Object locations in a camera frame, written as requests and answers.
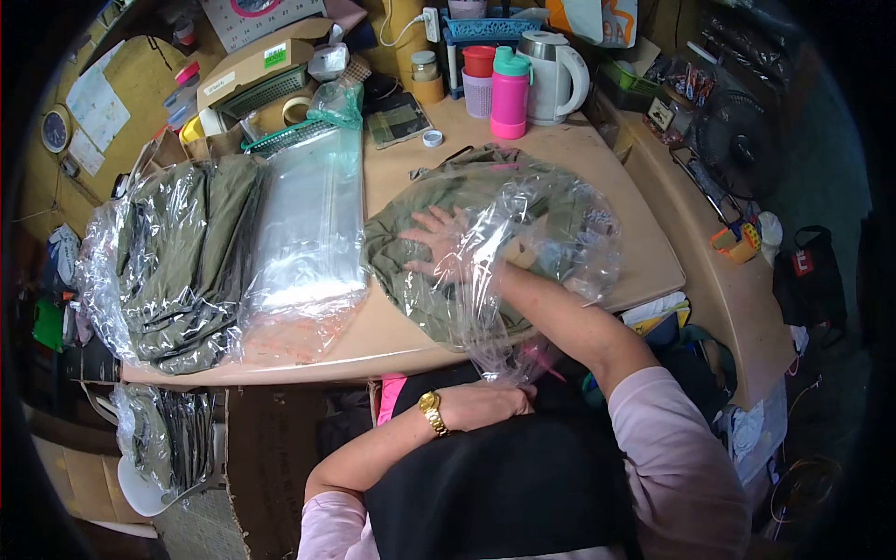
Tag clear plastic bag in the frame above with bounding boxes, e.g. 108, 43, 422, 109
363, 149, 624, 387

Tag white plastic chair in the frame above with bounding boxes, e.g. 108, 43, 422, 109
115, 419, 229, 519

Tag lilac cup with red lid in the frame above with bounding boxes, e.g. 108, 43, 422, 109
462, 45, 497, 119

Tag pink cloth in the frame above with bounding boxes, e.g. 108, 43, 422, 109
377, 374, 409, 427

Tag green tinted plastic bag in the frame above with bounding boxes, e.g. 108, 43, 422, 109
307, 77, 365, 131

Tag dark notebook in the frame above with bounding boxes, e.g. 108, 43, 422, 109
364, 91, 435, 151

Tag pink water bottle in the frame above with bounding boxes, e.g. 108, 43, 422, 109
489, 46, 534, 141

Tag person's right fingers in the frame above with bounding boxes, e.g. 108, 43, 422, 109
398, 205, 462, 250

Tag white electric kettle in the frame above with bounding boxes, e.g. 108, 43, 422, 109
516, 30, 591, 127

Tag person's body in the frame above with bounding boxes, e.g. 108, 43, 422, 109
297, 364, 753, 560

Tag dark green plastic basket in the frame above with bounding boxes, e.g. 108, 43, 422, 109
216, 64, 311, 120

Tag clear jar of snack packets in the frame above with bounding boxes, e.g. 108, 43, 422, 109
643, 59, 719, 145

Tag black table fan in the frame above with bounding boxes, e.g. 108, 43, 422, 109
689, 89, 775, 201

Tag light green plastic basket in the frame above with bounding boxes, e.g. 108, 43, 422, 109
602, 59, 663, 98

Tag olive green garment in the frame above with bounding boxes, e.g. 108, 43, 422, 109
362, 143, 618, 352

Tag pile of bagged olive garments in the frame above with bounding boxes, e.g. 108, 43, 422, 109
76, 155, 271, 376

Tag person's left hand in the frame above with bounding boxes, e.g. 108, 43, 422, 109
442, 383, 538, 432

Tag orange tape dispenser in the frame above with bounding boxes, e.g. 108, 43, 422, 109
710, 220, 763, 266

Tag teal plastic basket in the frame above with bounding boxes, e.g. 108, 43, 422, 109
241, 118, 337, 156

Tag paper sheets on wall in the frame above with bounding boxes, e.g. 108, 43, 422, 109
65, 62, 133, 177

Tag cardboard box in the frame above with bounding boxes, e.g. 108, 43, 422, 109
196, 17, 334, 112

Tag blue plastic tray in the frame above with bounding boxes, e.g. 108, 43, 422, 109
442, 7, 547, 44

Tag black bag with red tag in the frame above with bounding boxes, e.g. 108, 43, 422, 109
773, 225, 848, 330

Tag wall calendar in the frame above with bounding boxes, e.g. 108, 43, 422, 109
202, 0, 327, 54

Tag stack of flat clear bags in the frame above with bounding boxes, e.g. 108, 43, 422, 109
241, 126, 371, 365

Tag bagged garments on chair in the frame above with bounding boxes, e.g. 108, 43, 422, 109
112, 383, 218, 498

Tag round wall clock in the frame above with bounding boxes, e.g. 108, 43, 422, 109
40, 105, 73, 154

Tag person's right hand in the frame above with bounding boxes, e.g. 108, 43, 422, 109
398, 205, 500, 285

